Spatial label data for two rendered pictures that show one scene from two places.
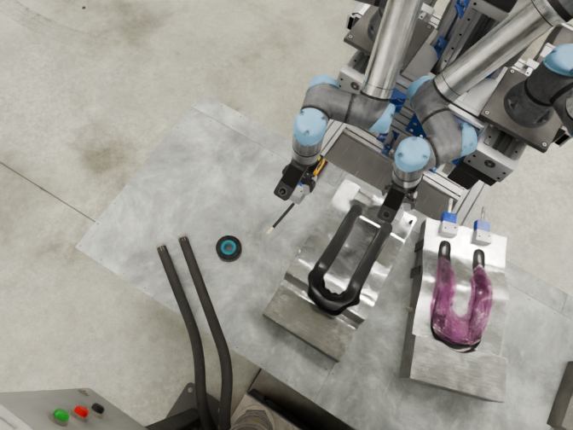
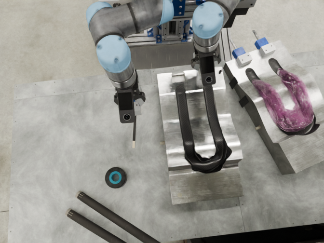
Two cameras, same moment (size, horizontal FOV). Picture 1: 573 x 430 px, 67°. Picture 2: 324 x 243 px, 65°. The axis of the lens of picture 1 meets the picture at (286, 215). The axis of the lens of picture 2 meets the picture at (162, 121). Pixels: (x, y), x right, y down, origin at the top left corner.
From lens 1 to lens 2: 42 cm
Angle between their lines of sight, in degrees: 10
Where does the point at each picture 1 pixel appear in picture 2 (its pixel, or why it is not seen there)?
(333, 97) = (114, 17)
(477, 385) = not seen: outside the picture
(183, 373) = not seen: outside the picture
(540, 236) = (270, 30)
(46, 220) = not seen: outside the picture
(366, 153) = (148, 49)
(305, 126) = (111, 56)
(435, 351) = (297, 143)
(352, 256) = (201, 122)
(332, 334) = (226, 182)
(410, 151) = (206, 18)
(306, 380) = (230, 222)
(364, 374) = (261, 189)
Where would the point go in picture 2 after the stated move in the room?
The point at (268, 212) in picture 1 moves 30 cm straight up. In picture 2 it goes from (123, 133) to (106, 112)
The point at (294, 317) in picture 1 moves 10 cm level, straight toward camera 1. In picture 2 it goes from (195, 190) to (202, 219)
